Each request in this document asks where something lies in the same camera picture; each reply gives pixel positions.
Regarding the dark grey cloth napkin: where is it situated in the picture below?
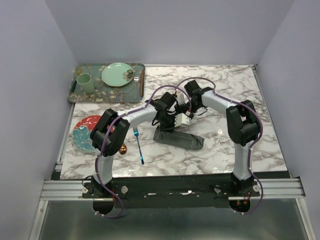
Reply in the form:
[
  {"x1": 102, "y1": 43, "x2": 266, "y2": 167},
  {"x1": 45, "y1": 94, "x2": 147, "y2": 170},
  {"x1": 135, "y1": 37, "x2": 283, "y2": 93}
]
[{"x1": 153, "y1": 126, "x2": 205, "y2": 151}]

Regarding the blue metal fork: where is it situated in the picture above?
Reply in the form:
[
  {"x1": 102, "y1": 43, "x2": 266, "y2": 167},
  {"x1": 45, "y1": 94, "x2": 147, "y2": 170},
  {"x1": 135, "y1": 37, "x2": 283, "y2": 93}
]
[{"x1": 132, "y1": 126, "x2": 145, "y2": 165}]

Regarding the copper spoon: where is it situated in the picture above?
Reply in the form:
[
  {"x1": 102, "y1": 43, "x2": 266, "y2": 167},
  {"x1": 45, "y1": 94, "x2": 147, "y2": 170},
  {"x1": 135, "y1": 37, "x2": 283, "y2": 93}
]
[{"x1": 119, "y1": 144, "x2": 127, "y2": 155}]

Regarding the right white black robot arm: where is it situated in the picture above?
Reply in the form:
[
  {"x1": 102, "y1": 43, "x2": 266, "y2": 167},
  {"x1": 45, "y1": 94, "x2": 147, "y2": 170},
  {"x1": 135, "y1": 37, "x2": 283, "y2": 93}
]
[{"x1": 178, "y1": 77, "x2": 263, "y2": 196}]

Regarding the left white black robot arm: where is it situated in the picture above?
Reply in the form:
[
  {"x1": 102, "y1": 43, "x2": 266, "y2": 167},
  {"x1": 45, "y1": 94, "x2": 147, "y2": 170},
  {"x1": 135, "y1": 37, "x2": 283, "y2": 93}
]
[{"x1": 90, "y1": 92, "x2": 178, "y2": 198}]

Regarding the green floral tray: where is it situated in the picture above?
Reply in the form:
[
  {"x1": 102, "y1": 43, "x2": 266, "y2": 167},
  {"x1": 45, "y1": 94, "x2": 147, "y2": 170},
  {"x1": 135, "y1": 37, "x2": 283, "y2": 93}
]
[{"x1": 67, "y1": 63, "x2": 146, "y2": 103}]

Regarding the brown wooden chopstick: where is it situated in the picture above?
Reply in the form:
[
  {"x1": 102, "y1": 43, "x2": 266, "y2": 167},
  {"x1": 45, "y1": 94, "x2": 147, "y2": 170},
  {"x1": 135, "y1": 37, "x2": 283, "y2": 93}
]
[{"x1": 139, "y1": 69, "x2": 145, "y2": 97}]

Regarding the silver spoon on tray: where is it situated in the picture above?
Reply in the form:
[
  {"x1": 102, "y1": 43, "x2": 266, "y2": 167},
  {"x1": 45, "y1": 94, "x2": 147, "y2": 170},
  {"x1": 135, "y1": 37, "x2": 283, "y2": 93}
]
[{"x1": 133, "y1": 76, "x2": 140, "y2": 100}]

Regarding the mint green plate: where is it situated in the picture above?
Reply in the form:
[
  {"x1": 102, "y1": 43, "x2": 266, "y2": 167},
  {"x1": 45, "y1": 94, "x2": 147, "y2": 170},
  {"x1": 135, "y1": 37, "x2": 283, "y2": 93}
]
[{"x1": 101, "y1": 62, "x2": 135, "y2": 87}]

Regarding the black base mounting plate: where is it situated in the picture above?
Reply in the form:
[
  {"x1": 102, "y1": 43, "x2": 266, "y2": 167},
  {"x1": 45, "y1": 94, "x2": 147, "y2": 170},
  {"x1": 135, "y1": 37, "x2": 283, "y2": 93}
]
[{"x1": 82, "y1": 173, "x2": 260, "y2": 209}]

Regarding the red blue floral plate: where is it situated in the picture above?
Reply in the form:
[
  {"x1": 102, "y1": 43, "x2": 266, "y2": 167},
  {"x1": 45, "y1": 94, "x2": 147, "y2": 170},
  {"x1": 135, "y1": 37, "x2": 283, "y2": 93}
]
[{"x1": 72, "y1": 115, "x2": 101, "y2": 153}]

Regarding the mint green cup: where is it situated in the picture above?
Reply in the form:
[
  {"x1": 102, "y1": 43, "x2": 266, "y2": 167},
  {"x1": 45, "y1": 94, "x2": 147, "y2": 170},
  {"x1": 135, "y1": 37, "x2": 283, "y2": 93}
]
[{"x1": 76, "y1": 73, "x2": 95, "y2": 94}]

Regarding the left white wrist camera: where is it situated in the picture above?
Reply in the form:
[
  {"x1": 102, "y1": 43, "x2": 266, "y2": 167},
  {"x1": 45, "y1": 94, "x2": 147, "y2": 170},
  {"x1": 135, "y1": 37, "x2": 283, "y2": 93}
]
[{"x1": 174, "y1": 113, "x2": 191, "y2": 128}]

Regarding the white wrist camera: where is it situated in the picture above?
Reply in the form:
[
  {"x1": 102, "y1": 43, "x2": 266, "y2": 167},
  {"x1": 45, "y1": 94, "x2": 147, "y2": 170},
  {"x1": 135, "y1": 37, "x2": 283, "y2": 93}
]
[
  {"x1": 174, "y1": 113, "x2": 191, "y2": 128},
  {"x1": 176, "y1": 93, "x2": 186, "y2": 105}
]

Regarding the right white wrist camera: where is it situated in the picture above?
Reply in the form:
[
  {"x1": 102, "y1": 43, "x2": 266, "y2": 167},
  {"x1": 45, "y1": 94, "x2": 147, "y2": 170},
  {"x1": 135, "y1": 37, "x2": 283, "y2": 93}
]
[{"x1": 176, "y1": 93, "x2": 186, "y2": 105}]

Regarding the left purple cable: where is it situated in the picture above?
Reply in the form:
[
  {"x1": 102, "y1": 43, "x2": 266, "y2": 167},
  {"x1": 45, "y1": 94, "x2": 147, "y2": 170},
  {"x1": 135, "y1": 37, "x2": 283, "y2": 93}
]
[{"x1": 94, "y1": 85, "x2": 192, "y2": 219}]

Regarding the green handled utensil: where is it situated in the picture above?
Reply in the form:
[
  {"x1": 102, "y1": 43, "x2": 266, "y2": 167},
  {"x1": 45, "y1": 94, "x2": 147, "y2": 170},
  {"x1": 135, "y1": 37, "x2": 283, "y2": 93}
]
[{"x1": 71, "y1": 80, "x2": 77, "y2": 93}]

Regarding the aluminium frame rail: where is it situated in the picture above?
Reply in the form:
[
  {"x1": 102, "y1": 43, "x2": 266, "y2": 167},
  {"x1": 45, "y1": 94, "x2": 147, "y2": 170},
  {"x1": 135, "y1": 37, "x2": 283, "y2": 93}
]
[{"x1": 40, "y1": 178, "x2": 306, "y2": 201}]

